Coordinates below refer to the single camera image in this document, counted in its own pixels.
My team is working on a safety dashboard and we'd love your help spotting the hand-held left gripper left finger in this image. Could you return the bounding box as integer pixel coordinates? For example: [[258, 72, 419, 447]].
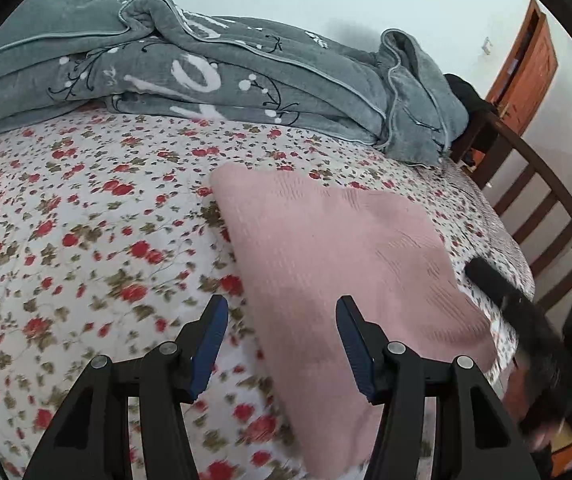
[[23, 295, 229, 480]]

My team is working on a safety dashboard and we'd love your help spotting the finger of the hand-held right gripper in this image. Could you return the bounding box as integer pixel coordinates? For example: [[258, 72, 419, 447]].
[[464, 257, 536, 322]]

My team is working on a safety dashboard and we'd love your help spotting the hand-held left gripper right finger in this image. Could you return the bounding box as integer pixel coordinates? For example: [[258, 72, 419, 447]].
[[335, 295, 542, 480]]

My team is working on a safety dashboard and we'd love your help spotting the pink knit sweater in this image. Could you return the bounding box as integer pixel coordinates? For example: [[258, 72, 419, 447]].
[[210, 162, 499, 480]]

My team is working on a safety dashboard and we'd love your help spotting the floral bed sheet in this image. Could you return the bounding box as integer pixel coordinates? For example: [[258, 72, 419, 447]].
[[0, 101, 536, 480]]

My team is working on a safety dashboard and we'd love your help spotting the black cloth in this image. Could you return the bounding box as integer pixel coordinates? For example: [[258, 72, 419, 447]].
[[443, 74, 500, 155]]

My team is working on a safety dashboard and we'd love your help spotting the orange wooden door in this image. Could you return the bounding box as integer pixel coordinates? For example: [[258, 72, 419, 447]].
[[484, 0, 559, 137]]

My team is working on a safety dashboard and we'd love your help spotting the grey printed quilt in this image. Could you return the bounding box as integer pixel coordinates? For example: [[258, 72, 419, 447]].
[[0, 0, 470, 167]]

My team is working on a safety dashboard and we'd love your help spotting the dark wooden bed frame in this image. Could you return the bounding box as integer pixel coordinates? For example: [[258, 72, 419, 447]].
[[450, 109, 572, 313]]

